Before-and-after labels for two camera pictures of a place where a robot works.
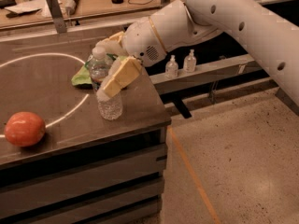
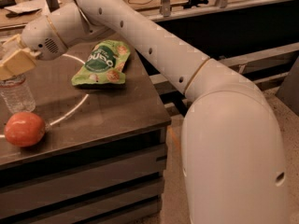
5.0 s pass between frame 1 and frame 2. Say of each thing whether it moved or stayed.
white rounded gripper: moved
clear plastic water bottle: moved
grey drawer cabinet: stayed
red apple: stayed
